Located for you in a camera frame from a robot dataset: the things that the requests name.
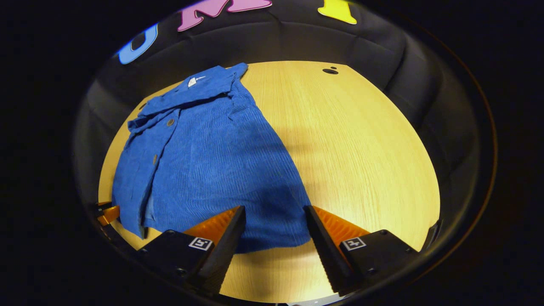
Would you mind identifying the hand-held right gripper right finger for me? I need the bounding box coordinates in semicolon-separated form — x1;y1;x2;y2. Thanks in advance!
303;205;419;297

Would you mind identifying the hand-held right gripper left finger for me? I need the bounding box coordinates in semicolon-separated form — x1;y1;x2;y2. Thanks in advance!
136;205;247;296

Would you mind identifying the blue corduroy jacket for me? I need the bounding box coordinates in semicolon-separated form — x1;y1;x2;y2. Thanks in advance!
111;62;313;254

